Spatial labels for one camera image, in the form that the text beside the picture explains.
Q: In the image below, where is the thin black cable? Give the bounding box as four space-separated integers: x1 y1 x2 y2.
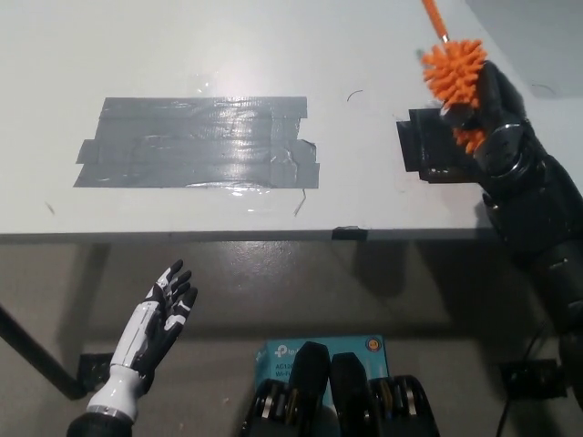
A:
499 318 553 437

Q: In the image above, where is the grey upright table leg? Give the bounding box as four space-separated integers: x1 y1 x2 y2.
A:
77 242 113 359

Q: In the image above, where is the black slanted table leg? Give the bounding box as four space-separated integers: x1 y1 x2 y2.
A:
0 302 87 401

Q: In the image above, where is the small black tape piece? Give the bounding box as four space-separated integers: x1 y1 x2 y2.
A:
332 224 369 241

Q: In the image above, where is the black tape square patch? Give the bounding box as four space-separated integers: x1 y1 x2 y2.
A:
394 107 484 184

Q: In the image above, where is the orange duster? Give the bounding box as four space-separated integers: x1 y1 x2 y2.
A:
416 0 489 154

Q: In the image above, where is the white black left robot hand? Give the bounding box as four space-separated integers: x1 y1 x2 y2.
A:
86 259 199 420

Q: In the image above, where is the grey duct tape patch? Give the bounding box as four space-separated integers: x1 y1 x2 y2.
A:
72 95 322 190

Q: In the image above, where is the teal router box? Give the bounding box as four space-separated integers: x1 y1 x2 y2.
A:
253 335 391 400

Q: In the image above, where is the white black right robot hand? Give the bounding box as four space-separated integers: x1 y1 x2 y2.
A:
438 60 550 186

